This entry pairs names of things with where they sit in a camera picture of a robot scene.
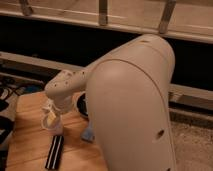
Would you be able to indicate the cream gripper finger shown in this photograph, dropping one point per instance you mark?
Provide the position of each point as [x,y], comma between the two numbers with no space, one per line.
[47,107]
[51,118]

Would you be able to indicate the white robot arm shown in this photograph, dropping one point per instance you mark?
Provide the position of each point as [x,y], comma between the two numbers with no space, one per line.
[127,94]

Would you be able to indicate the black round bowl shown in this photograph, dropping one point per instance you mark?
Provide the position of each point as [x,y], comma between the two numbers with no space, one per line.
[81,106]

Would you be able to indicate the blue sponge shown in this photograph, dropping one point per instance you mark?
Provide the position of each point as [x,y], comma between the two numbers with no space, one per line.
[87,134]

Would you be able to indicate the black white striped box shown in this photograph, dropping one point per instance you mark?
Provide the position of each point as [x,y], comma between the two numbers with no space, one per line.
[54,155]

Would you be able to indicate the metal shelf rail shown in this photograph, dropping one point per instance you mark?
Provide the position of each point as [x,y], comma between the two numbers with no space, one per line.
[178,93]

